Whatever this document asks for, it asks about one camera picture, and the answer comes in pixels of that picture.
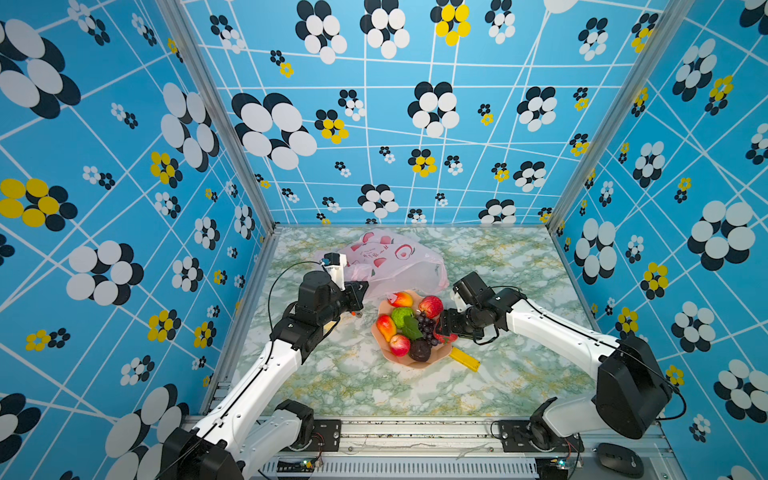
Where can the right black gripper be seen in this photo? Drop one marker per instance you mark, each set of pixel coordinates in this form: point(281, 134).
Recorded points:
point(449, 324)

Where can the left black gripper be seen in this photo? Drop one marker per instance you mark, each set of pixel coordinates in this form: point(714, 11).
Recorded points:
point(355, 297)

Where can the red apple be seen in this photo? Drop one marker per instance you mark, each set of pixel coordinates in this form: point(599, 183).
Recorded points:
point(431, 307)

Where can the pink translucent plastic bag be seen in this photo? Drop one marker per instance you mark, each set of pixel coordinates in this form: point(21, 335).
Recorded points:
point(389, 263)

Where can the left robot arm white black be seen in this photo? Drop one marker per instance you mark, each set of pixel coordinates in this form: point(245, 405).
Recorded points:
point(233, 441)

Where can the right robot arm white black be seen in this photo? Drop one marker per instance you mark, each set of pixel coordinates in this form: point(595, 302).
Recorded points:
point(630, 392)

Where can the yellow rectangular block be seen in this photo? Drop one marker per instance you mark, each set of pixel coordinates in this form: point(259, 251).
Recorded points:
point(465, 359)

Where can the dark purple grape bunch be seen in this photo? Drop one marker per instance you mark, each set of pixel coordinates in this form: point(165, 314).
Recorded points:
point(427, 328)

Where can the orange red mango left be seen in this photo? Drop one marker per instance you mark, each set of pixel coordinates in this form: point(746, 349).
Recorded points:
point(386, 327)

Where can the green crinkled fruit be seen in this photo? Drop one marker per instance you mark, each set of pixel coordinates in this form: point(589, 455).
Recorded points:
point(403, 317)

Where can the red yellow mango top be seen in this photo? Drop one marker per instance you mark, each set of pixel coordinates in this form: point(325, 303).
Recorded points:
point(400, 300)

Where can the dark purple plum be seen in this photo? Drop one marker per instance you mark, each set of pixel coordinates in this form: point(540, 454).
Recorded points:
point(420, 350)

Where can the green grape leaf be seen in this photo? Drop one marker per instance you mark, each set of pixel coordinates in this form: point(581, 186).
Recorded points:
point(411, 328)

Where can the red peach bottom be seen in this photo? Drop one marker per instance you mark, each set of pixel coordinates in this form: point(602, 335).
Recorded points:
point(399, 345)

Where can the black computer mouse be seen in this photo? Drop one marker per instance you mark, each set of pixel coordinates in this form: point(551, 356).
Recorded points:
point(620, 459)

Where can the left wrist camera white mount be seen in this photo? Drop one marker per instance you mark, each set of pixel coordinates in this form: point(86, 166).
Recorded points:
point(334, 264)

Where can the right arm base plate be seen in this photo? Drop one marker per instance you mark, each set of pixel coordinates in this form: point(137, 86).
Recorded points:
point(516, 437)

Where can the aluminium front rail frame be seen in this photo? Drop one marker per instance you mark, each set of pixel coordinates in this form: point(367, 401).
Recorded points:
point(457, 448)

